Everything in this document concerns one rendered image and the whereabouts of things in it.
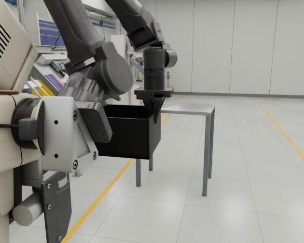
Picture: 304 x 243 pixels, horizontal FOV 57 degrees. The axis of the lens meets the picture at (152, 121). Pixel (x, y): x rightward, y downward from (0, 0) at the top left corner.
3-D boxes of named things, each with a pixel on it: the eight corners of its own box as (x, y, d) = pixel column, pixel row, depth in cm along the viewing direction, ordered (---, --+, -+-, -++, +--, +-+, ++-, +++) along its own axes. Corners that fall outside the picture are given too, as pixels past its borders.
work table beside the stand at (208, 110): (206, 196, 262) (210, 112, 243) (135, 186, 282) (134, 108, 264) (211, 177, 303) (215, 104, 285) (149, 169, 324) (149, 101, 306)
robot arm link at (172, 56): (126, 33, 77) (152, 20, 72) (146, 34, 87) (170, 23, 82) (140, 75, 78) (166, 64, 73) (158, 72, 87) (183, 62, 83)
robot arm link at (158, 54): (139, 46, 75) (158, 46, 72) (151, 47, 80) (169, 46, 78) (140, 73, 76) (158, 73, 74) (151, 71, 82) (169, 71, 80)
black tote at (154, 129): (-32, 145, 87) (-38, 110, 84) (7, 129, 103) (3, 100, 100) (149, 160, 75) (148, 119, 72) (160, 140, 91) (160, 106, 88)
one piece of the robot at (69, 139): (72, 174, 41) (72, 97, 40) (41, 171, 42) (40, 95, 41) (98, 159, 51) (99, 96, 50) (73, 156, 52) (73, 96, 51)
